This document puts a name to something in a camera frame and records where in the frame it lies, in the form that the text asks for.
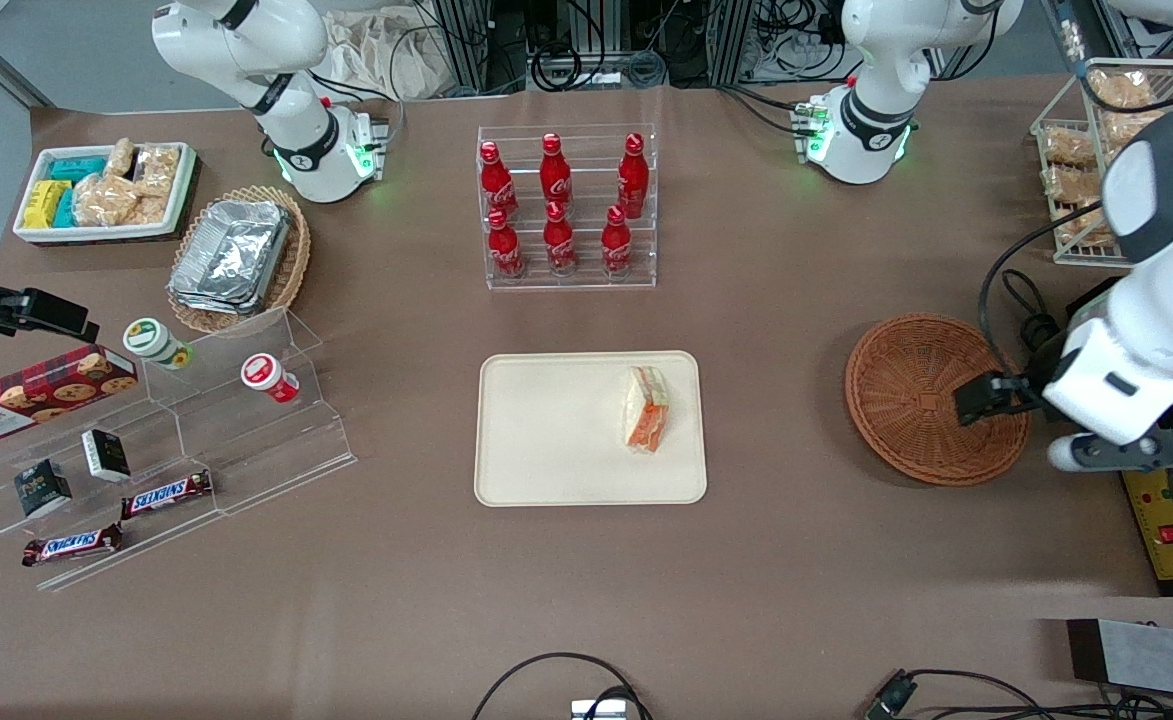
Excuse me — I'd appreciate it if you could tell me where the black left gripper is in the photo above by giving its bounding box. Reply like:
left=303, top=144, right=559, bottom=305
left=953, top=335, right=1078, bottom=428

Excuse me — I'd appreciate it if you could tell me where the triangle sandwich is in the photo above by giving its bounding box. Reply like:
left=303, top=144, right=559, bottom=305
left=623, top=365, right=671, bottom=454

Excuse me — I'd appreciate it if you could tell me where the round brown wicker basket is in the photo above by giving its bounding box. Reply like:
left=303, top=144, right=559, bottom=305
left=844, top=314, right=1033, bottom=488

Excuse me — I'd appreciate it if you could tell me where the aluminium foil tray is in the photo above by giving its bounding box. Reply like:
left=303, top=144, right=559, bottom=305
left=174, top=199, right=293, bottom=301
left=168, top=280, right=269, bottom=317

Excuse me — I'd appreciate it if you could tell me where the oval light wicker basket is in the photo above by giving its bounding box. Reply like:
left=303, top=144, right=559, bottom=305
left=166, top=185, right=312, bottom=336

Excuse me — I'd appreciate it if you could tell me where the beige rectangular serving tray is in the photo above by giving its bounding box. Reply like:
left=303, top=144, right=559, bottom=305
left=474, top=350, right=708, bottom=508

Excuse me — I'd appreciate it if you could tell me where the red tartan cookie box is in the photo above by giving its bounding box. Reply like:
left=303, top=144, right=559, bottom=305
left=0, top=344, right=139, bottom=447

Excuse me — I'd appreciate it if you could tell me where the green lid cup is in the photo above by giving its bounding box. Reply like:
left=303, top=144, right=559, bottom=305
left=123, top=317, right=194, bottom=372

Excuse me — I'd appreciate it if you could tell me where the white rectangular snack bin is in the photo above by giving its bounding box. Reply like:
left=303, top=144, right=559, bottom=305
left=12, top=142, right=199, bottom=246

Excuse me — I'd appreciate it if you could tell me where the yellow snack pack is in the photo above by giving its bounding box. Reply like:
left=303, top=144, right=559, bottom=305
left=22, top=179, right=73, bottom=229

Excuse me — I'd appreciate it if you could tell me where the small black snack box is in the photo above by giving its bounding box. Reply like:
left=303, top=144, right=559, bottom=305
left=13, top=459, right=74, bottom=520
left=81, top=428, right=132, bottom=484

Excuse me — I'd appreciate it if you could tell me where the bagged fried snack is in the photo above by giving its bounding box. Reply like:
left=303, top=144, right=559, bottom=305
left=1104, top=110, right=1165, bottom=147
left=1056, top=200, right=1117, bottom=247
left=1044, top=127, right=1097, bottom=168
left=1044, top=165, right=1102, bottom=206
left=1089, top=70, right=1153, bottom=111

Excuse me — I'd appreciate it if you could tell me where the brown chocolate bar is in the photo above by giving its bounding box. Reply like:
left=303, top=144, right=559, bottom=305
left=21, top=522, right=124, bottom=568
left=120, top=469, right=214, bottom=521

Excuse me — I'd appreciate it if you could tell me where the red lid cup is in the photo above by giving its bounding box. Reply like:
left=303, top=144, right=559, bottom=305
left=240, top=353, right=300, bottom=404

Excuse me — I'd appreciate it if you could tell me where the black machine with yellow panel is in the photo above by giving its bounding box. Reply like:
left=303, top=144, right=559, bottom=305
left=1066, top=280, right=1173, bottom=598

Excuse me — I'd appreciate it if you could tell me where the clear acrylic stepped display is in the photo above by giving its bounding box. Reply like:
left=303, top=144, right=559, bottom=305
left=0, top=308, right=358, bottom=593

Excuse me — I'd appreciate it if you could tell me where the grey flat box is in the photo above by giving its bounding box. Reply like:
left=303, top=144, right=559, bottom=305
left=1066, top=618, right=1173, bottom=701

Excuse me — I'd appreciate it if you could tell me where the red cola bottle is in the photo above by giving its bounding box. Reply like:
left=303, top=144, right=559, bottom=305
left=617, top=133, right=650, bottom=219
left=479, top=141, right=519, bottom=221
left=540, top=133, right=574, bottom=211
left=543, top=201, right=578, bottom=276
left=487, top=208, right=526, bottom=280
left=601, top=205, right=634, bottom=277

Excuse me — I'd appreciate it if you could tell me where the beige cloth bag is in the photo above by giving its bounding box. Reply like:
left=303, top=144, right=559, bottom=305
left=321, top=10, right=457, bottom=101

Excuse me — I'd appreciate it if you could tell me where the clear acrylic bottle rack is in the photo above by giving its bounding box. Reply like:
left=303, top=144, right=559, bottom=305
left=476, top=124, right=659, bottom=292

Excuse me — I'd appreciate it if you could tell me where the black power cable with plug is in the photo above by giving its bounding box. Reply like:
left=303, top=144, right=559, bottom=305
left=1003, top=268, right=1067, bottom=351

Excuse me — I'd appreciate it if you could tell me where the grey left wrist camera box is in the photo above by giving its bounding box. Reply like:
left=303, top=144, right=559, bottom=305
left=1046, top=430, right=1173, bottom=474

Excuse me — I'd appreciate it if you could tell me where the white wire basket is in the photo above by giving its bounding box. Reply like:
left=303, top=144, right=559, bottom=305
left=1030, top=57, right=1173, bottom=268

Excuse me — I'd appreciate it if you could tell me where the black cable with connector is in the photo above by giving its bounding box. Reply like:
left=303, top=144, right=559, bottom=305
left=864, top=668, right=1173, bottom=720

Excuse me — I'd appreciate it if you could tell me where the aluminium frame post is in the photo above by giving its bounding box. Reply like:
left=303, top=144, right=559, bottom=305
left=443, top=0, right=492, bottom=91
left=711, top=0, right=753, bottom=86

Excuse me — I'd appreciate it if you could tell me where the black looped cable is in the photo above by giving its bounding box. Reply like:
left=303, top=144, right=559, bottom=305
left=471, top=652, right=654, bottom=720

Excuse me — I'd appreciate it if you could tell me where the coiled black cable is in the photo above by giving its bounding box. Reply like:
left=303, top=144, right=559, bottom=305
left=529, top=45, right=583, bottom=93

